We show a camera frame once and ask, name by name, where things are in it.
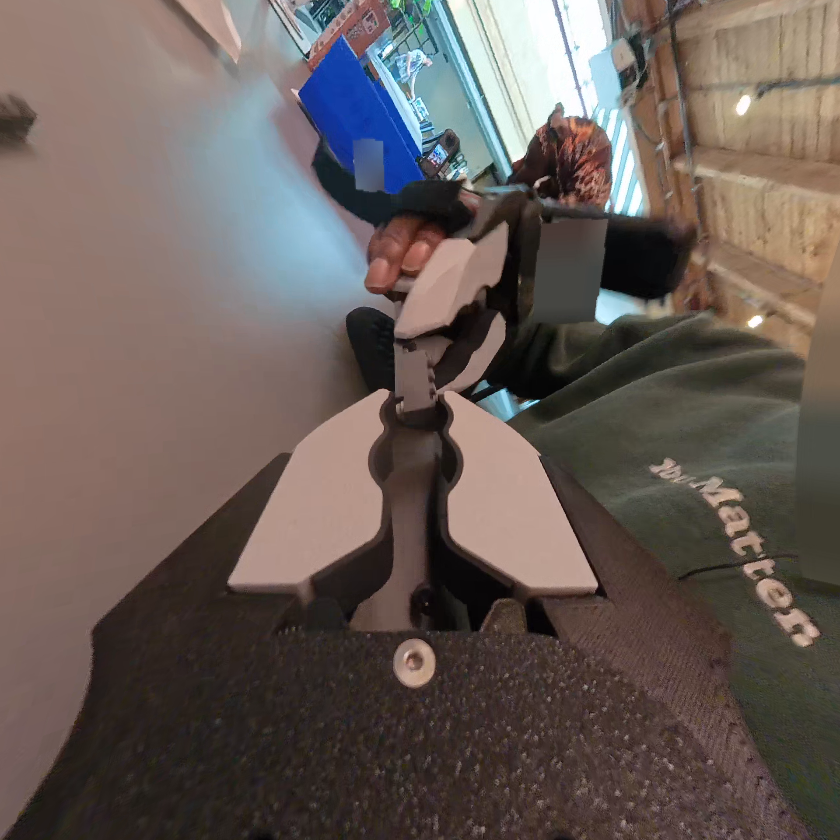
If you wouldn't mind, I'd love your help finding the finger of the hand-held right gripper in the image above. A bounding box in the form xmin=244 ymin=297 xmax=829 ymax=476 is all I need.
xmin=392 ymin=226 xmax=511 ymax=340
xmin=432 ymin=307 xmax=509 ymax=395

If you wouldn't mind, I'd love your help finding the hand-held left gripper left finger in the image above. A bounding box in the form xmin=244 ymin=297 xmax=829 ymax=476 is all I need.
xmin=227 ymin=388 xmax=395 ymax=605

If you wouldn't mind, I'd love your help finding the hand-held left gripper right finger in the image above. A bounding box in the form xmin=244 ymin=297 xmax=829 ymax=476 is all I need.
xmin=436 ymin=391 xmax=600 ymax=601

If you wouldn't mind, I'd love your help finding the dark grey half-round lego plate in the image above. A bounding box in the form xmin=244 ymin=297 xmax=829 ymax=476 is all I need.
xmin=392 ymin=336 xmax=439 ymax=431

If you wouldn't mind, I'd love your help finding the person's right hand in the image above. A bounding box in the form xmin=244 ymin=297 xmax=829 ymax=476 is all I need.
xmin=364 ymin=179 xmax=481 ymax=296

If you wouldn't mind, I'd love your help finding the white framed window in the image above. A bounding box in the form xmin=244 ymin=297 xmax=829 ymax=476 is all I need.
xmin=433 ymin=0 xmax=592 ymax=178

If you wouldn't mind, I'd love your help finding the blue box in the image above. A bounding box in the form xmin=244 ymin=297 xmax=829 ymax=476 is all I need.
xmin=298 ymin=36 xmax=426 ymax=196

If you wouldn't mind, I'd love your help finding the orange box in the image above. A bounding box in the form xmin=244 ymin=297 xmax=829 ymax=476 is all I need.
xmin=307 ymin=0 xmax=389 ymax=70

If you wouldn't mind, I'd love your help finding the small camera with screen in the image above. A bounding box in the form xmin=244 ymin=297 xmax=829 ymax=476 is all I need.
xmin=420 ymin=130 xmax=462 ymax=179

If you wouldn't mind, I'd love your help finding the white wall box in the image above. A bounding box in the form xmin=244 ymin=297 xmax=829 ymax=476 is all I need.
xmin=588 ymin=38 xmax=643 ymax=109

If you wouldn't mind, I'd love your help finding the black cable with round plug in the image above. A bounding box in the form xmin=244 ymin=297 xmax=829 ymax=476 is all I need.
xmin=678 ymin=555 xmax=800 ymax=581

